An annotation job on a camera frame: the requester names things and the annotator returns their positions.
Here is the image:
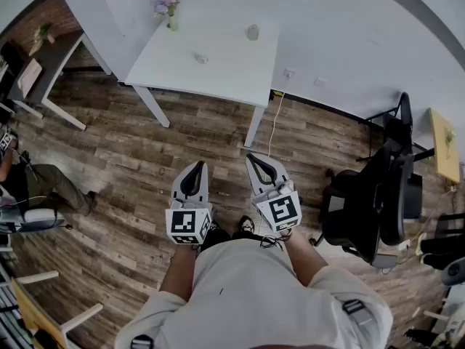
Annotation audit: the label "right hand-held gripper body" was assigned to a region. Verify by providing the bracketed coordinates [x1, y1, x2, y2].
[253, 180, 302, 233]

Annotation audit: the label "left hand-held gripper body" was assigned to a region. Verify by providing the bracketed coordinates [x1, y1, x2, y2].
[165, 194, 214, 246]

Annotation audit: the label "person's left forearm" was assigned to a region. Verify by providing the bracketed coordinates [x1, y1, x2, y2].
[158, 244, 200, 304]

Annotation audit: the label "person's right forearm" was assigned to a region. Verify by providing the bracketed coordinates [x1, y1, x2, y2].
[278, 227, 330, 289]

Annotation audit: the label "person's black trousers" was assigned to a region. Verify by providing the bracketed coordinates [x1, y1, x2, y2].
[198, 227, 263, 249]

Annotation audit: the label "person's right black shoe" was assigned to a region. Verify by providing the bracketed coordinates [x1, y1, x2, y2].
[238, 214, 256, 235]

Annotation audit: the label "person's white shirt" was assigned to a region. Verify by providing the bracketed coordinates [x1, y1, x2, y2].
[114, 238, 395, 349]

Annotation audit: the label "black office chair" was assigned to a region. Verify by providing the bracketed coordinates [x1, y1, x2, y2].
[318, 142, 424, 268]

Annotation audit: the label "white square table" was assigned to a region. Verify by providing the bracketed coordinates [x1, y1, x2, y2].
[124, 21, 280, 148]

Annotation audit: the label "black folding chair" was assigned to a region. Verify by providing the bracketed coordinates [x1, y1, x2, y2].
[357, 92, 436, 163]

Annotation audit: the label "yellow wooden table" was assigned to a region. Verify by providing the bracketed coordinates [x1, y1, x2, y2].
[429, 108, 461, 184]

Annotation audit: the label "small flower sprig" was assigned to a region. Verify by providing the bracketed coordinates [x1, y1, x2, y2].
[443, 127, 457, 159]

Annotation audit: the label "light wooden chair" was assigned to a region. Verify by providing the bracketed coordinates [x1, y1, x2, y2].
[9, 270, 105, 349]

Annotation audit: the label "pink purple flowers in vase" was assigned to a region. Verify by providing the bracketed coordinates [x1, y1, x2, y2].
[150, 0, 182, 33]

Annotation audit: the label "light wooden board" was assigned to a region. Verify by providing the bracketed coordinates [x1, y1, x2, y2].
[17, 57, 44, 91]

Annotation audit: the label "small green plant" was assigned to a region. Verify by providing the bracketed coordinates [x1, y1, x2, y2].
[28, 22, 56, 57]

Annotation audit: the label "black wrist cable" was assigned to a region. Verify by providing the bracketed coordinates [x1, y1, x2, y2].
[259, 229, 294, 251]

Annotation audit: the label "white cable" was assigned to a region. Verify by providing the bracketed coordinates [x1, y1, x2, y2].
[267, 92, 285, 159]

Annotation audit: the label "grey backpack strap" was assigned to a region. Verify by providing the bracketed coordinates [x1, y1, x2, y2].
[129, 334, 154, 349]
[341, 298, 376, 327]

